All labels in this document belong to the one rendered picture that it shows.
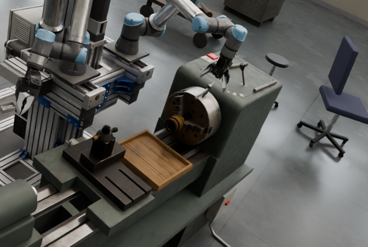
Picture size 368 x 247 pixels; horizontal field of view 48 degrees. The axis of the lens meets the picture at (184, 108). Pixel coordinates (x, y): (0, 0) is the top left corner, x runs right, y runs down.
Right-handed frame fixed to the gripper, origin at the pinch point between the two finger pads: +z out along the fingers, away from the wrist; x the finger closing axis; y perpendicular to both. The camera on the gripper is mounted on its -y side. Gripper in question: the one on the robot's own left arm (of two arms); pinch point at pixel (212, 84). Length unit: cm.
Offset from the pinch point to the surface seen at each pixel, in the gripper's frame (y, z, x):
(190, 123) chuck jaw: 5.2, 24.7, 0.6
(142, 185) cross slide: 52, 37, 3
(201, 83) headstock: -18.9, 13.7, -9.2
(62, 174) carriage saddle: 69, 44, -29
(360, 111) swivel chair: -265, 75, 109
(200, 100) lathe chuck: -0.6, 12.5, -1.7
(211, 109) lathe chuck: -3.1, 15.1, 5.6
